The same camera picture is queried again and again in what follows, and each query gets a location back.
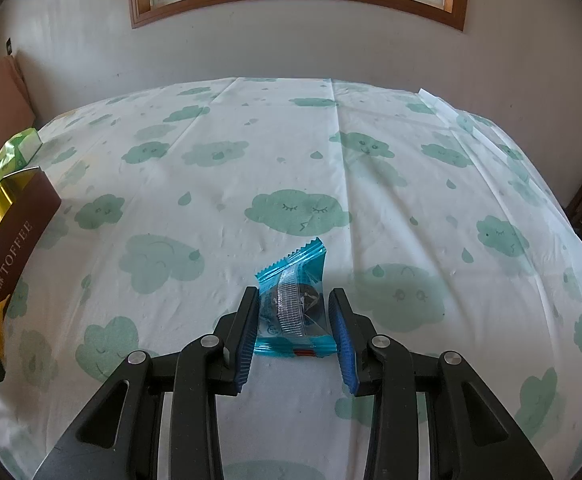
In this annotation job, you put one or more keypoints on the brown and gold tin box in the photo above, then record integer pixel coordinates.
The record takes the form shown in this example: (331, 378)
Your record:
(16, 245)

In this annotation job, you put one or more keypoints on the blue candy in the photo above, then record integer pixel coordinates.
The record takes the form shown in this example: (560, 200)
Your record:
(291, 270)

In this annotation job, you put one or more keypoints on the brown folded table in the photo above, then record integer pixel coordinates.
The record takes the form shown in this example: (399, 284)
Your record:
(1, 105)

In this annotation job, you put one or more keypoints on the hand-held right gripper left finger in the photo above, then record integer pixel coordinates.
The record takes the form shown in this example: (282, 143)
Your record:
(243, 340)

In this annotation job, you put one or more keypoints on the green tissue pack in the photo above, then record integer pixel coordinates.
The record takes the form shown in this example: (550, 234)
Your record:
(18, 152)

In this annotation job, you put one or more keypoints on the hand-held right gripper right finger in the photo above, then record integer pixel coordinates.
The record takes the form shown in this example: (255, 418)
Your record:
(343, 345)

